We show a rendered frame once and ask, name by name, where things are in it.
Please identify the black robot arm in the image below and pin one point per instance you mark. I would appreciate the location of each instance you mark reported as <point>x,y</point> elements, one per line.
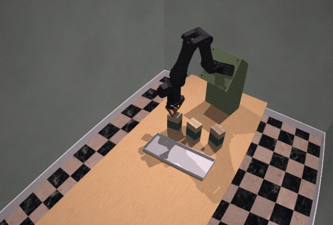
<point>178,73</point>

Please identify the white rectangular tray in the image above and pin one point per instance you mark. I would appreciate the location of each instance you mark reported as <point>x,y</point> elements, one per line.
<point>179,155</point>

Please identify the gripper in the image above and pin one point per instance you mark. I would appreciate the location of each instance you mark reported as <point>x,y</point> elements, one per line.
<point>178,99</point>

